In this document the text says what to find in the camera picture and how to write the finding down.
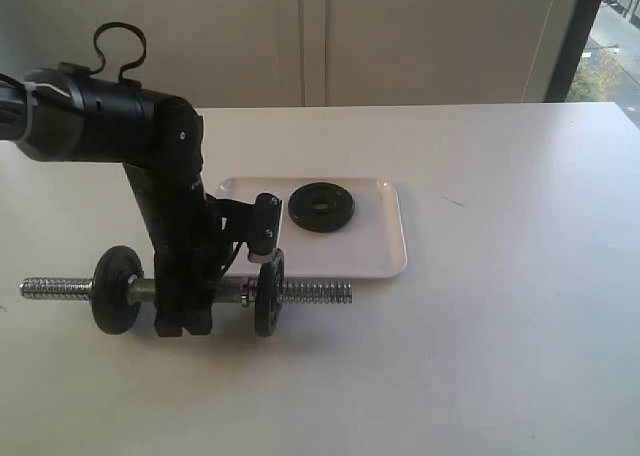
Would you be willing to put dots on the chrome threaded dumbbell bar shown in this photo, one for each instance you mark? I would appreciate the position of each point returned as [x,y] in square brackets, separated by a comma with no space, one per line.
[244,291]

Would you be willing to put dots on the black weight plate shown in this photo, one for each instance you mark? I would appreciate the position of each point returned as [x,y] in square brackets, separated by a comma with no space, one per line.
[267,304]
[321,207]
[112,312]

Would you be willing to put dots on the white rectangular tray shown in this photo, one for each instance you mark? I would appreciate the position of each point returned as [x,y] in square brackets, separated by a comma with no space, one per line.
[370,246]

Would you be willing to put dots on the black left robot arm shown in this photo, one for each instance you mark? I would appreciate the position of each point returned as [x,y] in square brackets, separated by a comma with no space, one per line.
[67,115]

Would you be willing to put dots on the dark window frame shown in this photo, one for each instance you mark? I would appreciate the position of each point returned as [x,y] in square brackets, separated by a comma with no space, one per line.
[575,38]

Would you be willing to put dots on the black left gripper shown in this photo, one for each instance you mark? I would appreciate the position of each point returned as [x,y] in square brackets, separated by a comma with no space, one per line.
[190,252]

